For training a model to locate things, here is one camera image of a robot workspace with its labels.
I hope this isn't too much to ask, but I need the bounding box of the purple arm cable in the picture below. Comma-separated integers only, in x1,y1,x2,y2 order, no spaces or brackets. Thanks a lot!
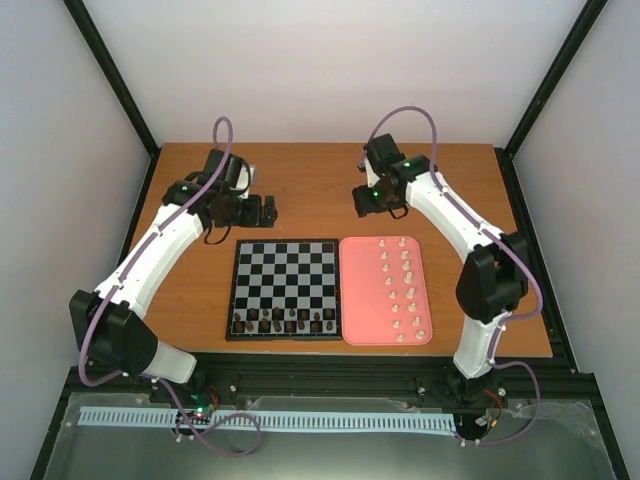
79,116,263,457
360,105,545,447

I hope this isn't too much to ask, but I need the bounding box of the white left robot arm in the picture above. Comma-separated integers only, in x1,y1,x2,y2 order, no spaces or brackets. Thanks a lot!
69,148,277,403

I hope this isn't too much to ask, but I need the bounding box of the pink plastic tray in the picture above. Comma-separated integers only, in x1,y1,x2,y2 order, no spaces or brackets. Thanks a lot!
339,236,433,347

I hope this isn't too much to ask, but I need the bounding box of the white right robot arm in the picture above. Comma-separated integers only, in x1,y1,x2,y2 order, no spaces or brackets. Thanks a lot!
352,134,530,405

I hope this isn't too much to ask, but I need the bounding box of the black aluminium frame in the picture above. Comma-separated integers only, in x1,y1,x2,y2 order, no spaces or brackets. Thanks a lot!
27,0,632,480

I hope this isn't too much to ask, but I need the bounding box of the black and white chessboard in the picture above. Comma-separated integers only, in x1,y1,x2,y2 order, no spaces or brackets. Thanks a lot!
225,238,342,341

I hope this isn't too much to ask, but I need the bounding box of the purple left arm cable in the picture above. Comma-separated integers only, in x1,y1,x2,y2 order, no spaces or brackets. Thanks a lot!
79,116,263,457

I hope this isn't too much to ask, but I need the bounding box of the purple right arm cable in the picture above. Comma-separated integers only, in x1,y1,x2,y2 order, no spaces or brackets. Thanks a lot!
360,105,545,447

